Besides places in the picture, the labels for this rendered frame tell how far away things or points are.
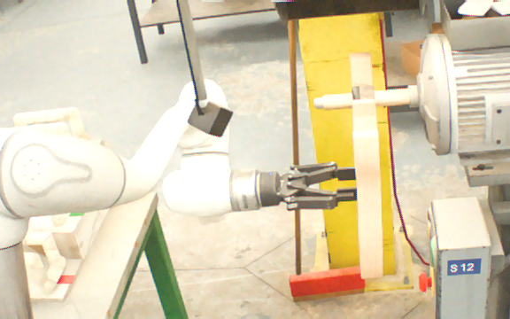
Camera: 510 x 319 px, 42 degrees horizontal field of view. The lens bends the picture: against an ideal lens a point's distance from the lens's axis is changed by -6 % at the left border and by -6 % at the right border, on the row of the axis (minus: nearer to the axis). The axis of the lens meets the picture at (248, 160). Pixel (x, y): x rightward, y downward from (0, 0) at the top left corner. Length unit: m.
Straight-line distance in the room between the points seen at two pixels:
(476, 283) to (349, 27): 1.25
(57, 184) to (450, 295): 0.74
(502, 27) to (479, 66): 0.09
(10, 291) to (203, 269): 2.06
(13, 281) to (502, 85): 0.95
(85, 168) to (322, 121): 1.60
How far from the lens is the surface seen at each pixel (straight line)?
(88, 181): 0.97
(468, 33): 1.35
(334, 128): 2.49
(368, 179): 1.29
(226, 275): 3.04
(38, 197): 0.95
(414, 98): 1.45
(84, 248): 1.72
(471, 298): 1.33
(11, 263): 1.10
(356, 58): 1.48
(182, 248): 3.26
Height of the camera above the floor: 1.89
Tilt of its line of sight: 30 degrees down
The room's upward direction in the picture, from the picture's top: 11 degrees counter-clockwise
